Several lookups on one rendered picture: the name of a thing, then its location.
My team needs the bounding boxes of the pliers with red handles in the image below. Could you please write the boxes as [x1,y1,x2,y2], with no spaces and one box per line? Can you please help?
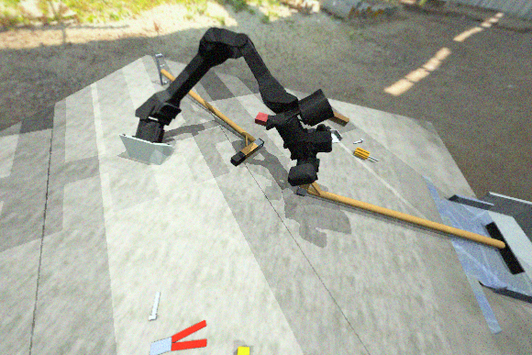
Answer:
[150,320,206,355]

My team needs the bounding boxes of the brown wooden block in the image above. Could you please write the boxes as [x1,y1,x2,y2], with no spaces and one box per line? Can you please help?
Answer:
[329,111,349,127]

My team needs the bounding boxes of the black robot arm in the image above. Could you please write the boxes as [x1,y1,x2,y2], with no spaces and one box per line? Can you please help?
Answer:
[132,28,334,157]

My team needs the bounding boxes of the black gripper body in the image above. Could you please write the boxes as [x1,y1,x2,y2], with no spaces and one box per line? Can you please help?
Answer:
[283,128,316,186]

